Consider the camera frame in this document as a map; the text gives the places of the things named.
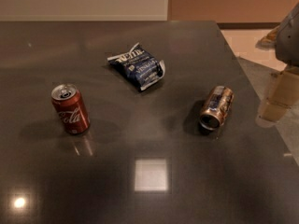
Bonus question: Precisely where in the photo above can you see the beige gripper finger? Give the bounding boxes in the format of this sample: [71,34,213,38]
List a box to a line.
[267,66,299,106]
[258,98,291,122]

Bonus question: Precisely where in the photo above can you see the orange soda can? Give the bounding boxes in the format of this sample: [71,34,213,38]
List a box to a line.
[199,86,235,131]

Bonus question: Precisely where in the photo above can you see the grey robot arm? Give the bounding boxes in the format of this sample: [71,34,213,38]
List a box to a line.
[256,4,299,128]

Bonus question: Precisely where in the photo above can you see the red Coca-Cola can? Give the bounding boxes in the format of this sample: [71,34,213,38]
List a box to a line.
[51,84,90,134]

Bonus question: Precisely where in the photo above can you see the blue chip bag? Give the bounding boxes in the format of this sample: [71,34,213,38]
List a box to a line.
[107,43,165,91]

